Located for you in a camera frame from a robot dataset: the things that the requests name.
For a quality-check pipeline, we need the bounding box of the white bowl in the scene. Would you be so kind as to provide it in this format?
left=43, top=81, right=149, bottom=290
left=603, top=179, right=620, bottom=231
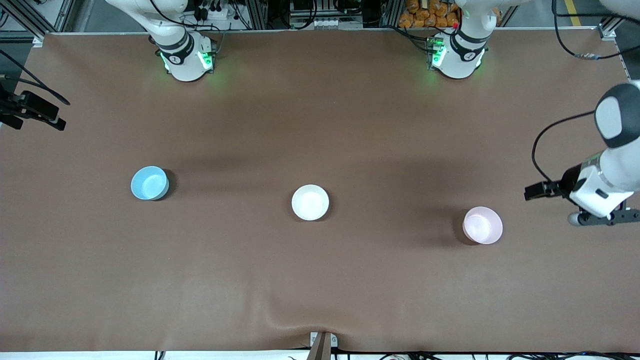
left=291, top=184, right=330, bottom=222

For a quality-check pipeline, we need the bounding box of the aluminium frame profile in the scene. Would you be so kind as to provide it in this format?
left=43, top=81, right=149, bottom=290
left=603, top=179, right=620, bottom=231
left=598, top=15, right=626, bottom=42
left=0, top=0, right=76, bottom=47

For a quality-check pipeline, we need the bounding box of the blue bowl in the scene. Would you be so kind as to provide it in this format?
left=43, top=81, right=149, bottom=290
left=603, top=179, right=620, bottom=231
left=130, top=165, right=170, bottom=201

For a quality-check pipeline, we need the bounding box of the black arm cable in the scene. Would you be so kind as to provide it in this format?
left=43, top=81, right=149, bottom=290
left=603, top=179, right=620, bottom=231
left=0, top=48, right=71, bottom=106
left=531, top=0, right=640, bottom=185

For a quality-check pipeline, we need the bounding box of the pile of orange objects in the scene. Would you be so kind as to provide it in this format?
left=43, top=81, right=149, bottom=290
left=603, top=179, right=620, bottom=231
left=398, top=0, right=460, bottom=29

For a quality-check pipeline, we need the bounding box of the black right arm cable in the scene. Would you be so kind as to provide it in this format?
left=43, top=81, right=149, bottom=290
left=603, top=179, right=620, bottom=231
left=0, top=48, right=71, bottom=106

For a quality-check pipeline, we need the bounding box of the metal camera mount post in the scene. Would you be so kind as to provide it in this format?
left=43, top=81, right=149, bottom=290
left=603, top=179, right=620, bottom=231
left=307, top=331, right=339, bottom=360

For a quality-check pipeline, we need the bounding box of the brown table cover mat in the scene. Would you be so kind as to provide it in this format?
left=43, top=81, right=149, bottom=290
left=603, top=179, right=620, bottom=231
left=0, top=30, right=640, bottom=353

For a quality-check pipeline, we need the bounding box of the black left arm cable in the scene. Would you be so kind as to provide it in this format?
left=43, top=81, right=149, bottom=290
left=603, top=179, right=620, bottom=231
left=531, top=0, right=640, bottom=185

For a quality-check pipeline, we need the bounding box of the pink bowl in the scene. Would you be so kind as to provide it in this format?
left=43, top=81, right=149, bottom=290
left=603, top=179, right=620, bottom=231
left=462, top=206, right=504, bottom=245

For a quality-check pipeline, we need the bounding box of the power strip with black plugs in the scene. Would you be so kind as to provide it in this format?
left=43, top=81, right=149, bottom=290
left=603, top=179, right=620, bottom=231
left=192, top=0, right=236, bottom=21

